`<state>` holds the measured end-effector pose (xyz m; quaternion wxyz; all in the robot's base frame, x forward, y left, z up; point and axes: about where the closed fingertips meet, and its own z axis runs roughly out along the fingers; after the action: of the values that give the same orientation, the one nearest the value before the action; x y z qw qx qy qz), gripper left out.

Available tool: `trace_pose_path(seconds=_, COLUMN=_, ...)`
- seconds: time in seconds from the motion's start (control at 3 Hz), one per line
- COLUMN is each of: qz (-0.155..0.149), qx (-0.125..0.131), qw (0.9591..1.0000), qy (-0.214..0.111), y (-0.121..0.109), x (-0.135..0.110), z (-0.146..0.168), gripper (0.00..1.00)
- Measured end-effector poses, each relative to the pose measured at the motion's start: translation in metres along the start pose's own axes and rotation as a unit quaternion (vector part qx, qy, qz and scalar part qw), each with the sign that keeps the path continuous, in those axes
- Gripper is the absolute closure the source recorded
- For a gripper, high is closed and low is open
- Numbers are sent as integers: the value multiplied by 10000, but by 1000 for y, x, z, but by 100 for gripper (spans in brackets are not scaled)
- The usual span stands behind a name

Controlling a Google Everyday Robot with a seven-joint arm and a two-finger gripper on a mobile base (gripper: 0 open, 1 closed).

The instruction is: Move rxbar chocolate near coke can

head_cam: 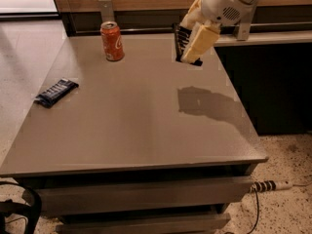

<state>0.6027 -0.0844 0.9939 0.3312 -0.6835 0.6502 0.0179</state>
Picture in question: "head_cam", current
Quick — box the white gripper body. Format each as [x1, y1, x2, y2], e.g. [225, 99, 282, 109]
[201, 0, 255, 26]

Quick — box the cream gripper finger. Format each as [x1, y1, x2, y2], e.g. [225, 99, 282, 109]
[180, 0, 209, 29]
[181, 23, 220, 63]

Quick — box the black rxbar chocolate bar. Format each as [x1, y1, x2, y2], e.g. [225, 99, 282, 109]
[173, 23, 191, 62]

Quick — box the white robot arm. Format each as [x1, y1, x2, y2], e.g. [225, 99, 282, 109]
[175, 0, 258, 65]

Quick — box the orange coke can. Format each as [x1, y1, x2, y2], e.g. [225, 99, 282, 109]
[100, 21, 125, 61]

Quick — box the dark blue snack bar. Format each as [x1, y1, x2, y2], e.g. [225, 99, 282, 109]
[35, 78, 79, 108]

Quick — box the upper grey drawer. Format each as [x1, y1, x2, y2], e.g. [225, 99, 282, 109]
[37, 176, 253, 216]

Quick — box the grey drawer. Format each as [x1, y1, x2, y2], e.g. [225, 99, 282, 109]
[56, 214, 230, 234]
[37, 176, 253, 216]

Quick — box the white power strip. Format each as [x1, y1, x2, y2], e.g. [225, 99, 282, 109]
[250, 180, 293, 192]

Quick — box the lower grey drawer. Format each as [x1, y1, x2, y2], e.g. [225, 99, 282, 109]
[56, 214, 230, 234]

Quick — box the black chair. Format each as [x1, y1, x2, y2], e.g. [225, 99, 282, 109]
[0, 181, 42, 234]

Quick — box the right metal bracket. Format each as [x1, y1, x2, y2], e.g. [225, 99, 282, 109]
[233, 6, 256, 41]

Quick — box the metal bracket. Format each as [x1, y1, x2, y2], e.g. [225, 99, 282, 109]
[233, 6, 256, 41]
[98, 0, 115, 22]

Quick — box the left metal bracket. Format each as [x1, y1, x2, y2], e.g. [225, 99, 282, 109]
[98, 0, 115, 22]

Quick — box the black power cable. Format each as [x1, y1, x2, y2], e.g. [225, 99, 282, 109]
[223, 185, 261, 234]

